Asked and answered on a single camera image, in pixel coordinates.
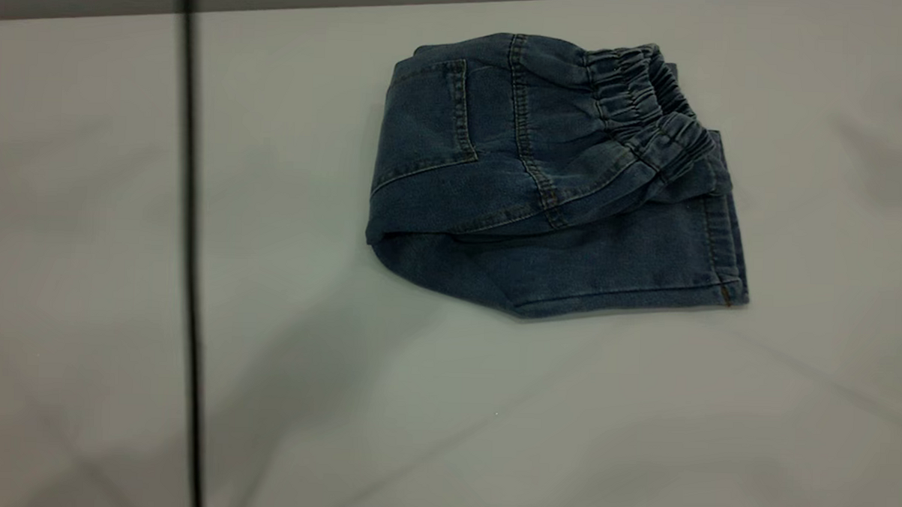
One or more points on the blue denim shorts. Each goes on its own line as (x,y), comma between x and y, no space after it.
(535,196)

